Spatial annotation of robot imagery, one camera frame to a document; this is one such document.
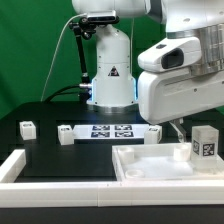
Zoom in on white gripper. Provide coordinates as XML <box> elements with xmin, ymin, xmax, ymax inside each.
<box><xmin>138</xmin><ymin>37</ymin><xmax>224</xmax><ymax>143</ymax></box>

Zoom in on white square table top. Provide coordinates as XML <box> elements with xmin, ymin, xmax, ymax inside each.
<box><xmin>112</xmin><ymin>143</ymin><xmax>224</xmax><ymax>181</ymax></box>

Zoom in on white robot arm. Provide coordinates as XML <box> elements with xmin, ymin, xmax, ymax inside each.
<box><xmin>72</xmin><ymin>0</ymin><xmax>224</xmax><ymax>125</ymax></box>

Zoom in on white sheet with tags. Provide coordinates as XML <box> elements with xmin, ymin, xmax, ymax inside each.
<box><xmin>73</xmin><ymin>124</ymin><xmax>149</xmax><ymax>139</ymax></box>

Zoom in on white U-shaped obstacle fence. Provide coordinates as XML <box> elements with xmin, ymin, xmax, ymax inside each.
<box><xmin>0</xmin><ymin>149</ymin><xmax>224</xmax><ymax>208</ymax></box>

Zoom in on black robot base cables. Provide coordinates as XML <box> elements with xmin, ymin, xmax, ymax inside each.
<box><xmin>44</xmin><ymin>84</ymin><xmax>83</xmax><ymax>103</ymax></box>

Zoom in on grey camera on mount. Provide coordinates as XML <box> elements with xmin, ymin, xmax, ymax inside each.
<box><xmin>87</xmin><ymin>10</ymin><xmax>118</xmax><ymax>23</ymax></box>

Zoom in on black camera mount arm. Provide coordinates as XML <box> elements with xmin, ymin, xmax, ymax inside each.
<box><xmin>69</xmin><ymin>17</ymin><xmax>96</xmax><ymax>102</ymax></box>

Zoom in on white camera cable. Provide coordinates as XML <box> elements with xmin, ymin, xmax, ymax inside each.
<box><xmin>40</xmin><ymin>13</ymin><xmax>88</xmax><ymax>102</ymax></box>

